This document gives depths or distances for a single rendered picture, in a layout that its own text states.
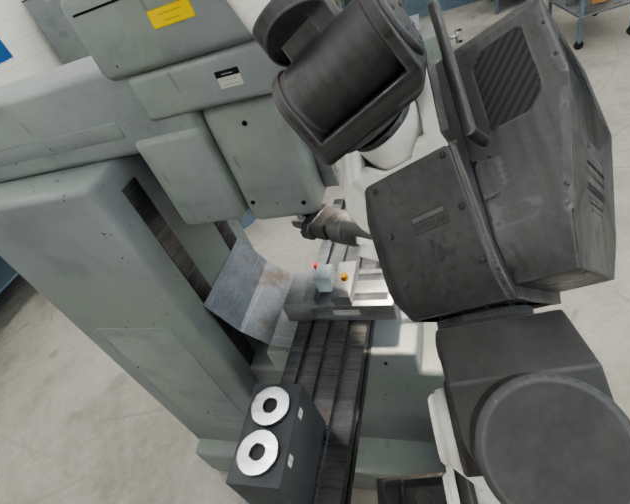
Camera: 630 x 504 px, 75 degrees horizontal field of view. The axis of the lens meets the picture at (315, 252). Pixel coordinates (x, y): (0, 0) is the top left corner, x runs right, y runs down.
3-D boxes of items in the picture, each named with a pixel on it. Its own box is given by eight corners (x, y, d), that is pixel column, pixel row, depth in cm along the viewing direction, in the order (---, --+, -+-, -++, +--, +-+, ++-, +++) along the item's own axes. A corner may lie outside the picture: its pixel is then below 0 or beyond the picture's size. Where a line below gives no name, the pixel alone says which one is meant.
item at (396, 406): (484, 382, 182) (476, 293, 145) (490, 457, 160) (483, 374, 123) (314, 377, 211) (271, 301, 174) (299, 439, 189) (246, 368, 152)
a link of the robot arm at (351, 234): (362, 214, 110) (400, 221, 103) (352, 253, 110) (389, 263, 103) (338, 205, 101) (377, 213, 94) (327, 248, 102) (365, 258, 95)
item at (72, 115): (241, 98, 107) (205, 15, 95) (207, 142, 91) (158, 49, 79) (30, 149, 136) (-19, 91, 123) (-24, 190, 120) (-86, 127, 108)
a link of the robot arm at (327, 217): (323, 193, 114) (358, 199, 107) (332, 220, 120) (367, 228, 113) (295, 222, 108) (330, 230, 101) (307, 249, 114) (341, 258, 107)
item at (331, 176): (342, 176, 106) (317, 99, 93) (339, 185, 103) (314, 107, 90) (327, 179, 108) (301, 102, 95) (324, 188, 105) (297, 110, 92)
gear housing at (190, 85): (314, 47, 95) (300, -1, 89) (287, 91, 79) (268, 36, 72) (194, 80, 107) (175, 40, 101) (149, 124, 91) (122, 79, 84)
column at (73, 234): (325, 374, 223) (179, 99, 125) (305, 466, 190) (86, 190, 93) (244, 372, 241) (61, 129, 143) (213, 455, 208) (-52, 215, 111)
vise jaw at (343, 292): (359, 269, 132) (356, 260, 130) (352, 305, 122) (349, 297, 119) (342, 270, 134) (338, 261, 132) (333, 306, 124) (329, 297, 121)
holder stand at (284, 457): (326, 421, 105) (301, 380, 93) (310, 520, 90) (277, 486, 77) (283, 419, 109) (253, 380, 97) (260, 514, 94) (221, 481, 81)
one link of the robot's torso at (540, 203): (682, 293, 53) (587, 67, 63) (637, 267, 29) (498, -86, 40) (465, 335, 72) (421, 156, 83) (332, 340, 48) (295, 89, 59)
